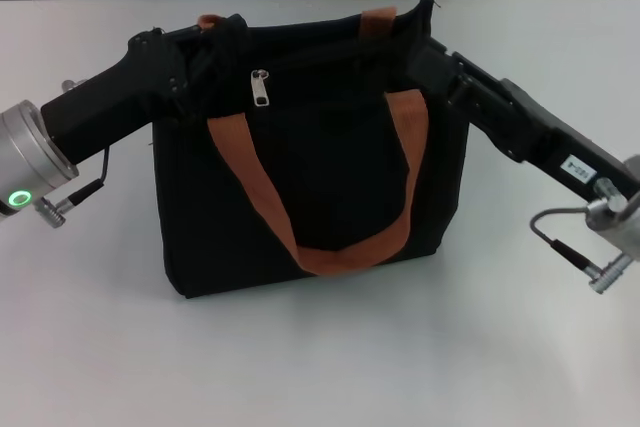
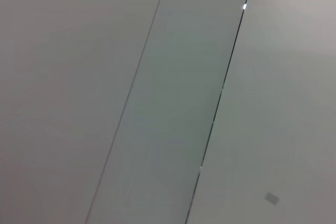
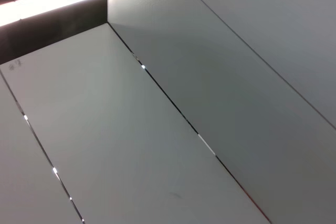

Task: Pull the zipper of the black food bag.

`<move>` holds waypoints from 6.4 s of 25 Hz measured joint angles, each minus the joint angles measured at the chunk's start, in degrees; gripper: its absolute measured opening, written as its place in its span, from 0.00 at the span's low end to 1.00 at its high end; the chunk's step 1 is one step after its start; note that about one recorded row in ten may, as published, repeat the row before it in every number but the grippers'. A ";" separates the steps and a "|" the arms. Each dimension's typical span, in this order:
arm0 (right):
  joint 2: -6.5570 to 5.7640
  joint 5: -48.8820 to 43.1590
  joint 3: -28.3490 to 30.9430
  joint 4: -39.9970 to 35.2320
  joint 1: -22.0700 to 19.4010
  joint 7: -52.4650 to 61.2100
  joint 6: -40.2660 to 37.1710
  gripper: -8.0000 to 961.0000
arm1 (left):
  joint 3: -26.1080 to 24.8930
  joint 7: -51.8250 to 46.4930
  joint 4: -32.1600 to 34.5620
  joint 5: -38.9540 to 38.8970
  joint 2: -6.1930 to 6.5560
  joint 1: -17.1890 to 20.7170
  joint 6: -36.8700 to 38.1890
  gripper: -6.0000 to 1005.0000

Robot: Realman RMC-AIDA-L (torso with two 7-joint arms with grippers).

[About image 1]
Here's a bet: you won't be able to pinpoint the left gripper cable with connector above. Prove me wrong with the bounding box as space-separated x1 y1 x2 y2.
32 146 112 231

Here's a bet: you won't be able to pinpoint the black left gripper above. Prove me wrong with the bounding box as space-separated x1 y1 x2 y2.
39 21 224 167

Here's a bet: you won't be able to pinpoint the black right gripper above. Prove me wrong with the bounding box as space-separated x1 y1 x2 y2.
407 36 626 202

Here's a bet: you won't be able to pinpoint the silver zipper pull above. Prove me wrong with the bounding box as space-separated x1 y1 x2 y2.
249 68 274 109

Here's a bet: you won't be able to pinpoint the black food bag orange handles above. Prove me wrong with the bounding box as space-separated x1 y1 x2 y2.
151 0 471 301

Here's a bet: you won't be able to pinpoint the gripper cable with connector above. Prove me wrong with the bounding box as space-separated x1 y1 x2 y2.
32 146 112 231
530 206 629 296

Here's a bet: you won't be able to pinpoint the right gripper cable with connector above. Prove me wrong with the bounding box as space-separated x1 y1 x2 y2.
530 206 629 296

